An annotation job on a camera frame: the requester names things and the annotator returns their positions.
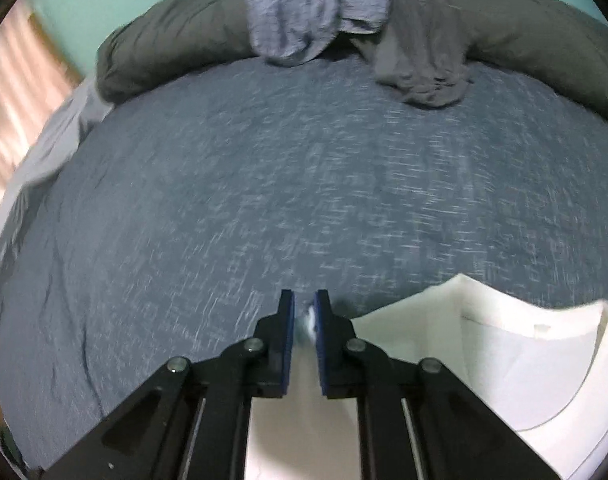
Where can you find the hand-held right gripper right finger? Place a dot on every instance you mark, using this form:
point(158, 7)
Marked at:
point(334, 355)

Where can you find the wooden window frame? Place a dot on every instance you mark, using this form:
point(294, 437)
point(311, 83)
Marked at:
point(59, 45)

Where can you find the white long-sleeve shirt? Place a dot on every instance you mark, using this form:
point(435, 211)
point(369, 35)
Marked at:
point(509, 360)

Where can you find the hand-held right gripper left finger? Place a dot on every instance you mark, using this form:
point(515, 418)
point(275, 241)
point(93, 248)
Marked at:
point(276, 355)

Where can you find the pink curtain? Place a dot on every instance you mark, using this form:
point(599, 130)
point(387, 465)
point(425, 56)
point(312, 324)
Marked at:
point(14, 100)

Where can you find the bed with blue woven sheet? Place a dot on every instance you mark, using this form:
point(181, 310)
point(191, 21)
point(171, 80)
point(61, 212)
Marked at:
point(284, 185)

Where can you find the dark grey rolled duvet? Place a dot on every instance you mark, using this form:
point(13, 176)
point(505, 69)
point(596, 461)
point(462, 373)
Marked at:
point(174, 35)

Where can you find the light grey sheet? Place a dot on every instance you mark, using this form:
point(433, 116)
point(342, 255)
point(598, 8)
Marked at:
point(39, 170)

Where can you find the dark grey garment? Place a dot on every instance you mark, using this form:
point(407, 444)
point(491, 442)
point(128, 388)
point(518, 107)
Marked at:
point(424, 55)

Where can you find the blue-grey checked garment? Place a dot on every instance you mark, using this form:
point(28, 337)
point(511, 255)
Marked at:
point(309, 15)

